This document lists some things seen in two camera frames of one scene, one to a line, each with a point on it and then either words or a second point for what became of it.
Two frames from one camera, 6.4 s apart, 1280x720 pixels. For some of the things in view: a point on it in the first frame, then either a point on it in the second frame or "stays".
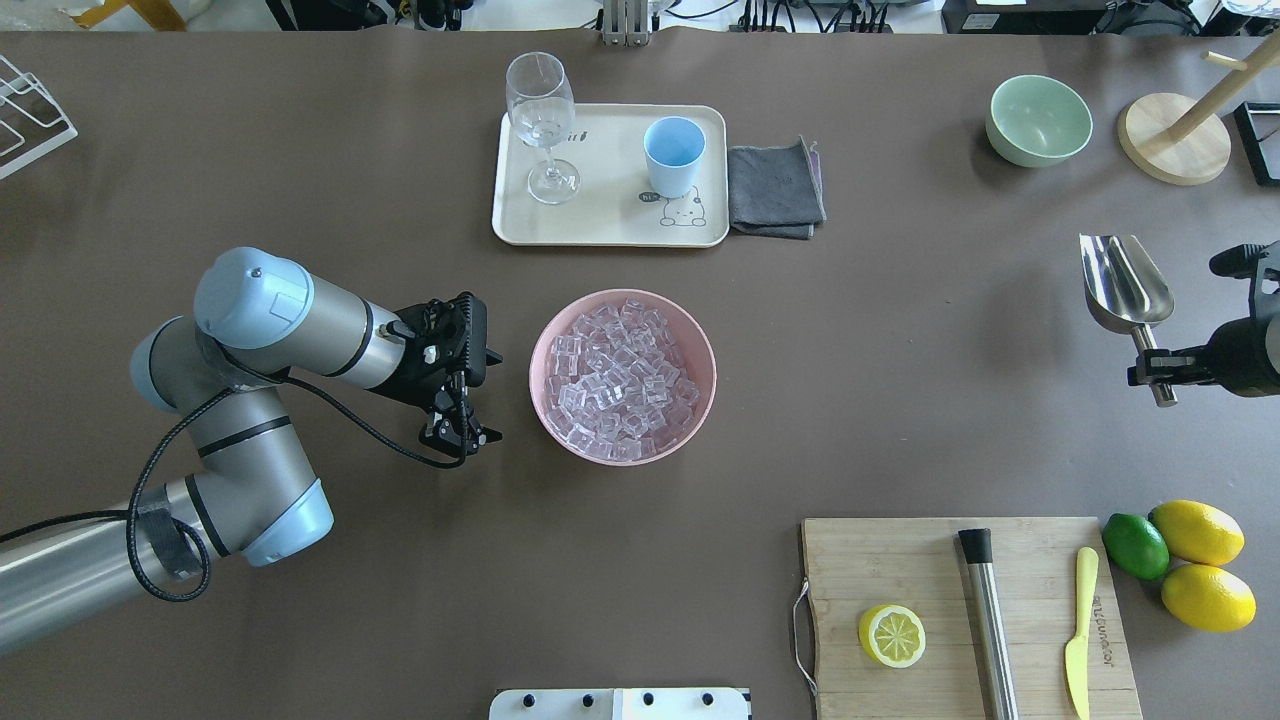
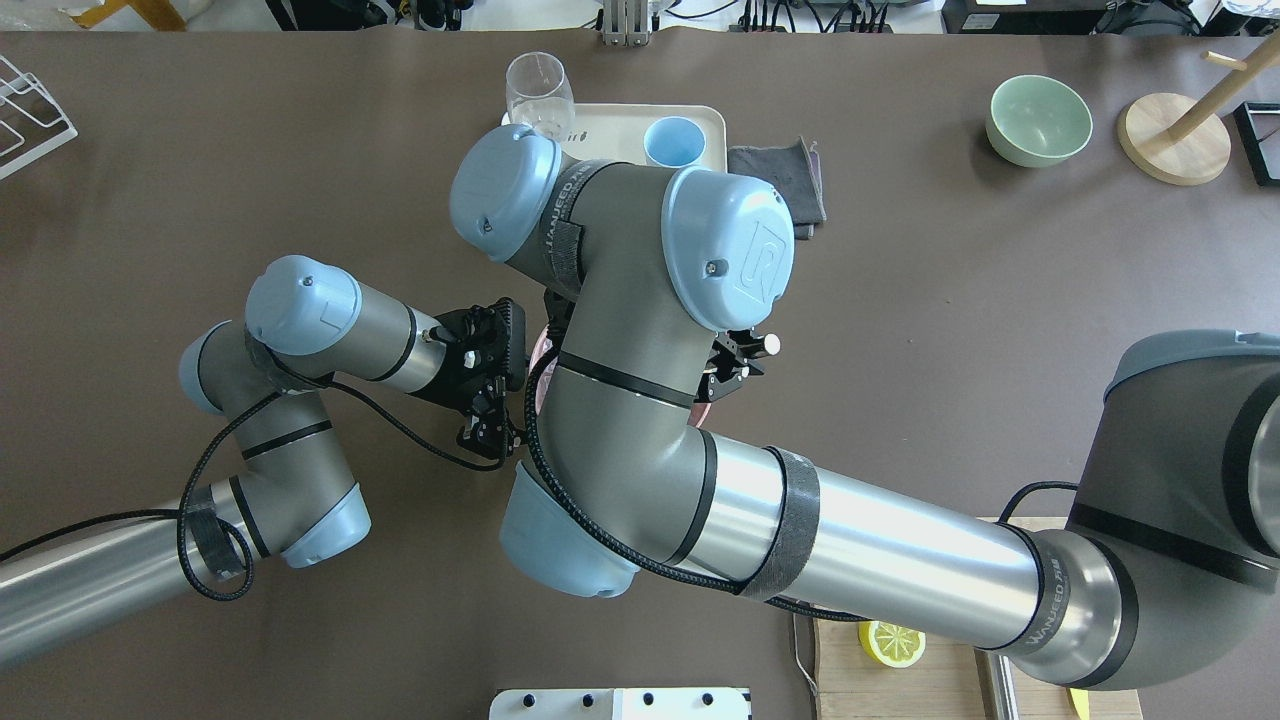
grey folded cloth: x=776 y=191 stays
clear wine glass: x=542 y=110 stays
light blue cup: x=673 y=147 stays
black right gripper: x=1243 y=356 -> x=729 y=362
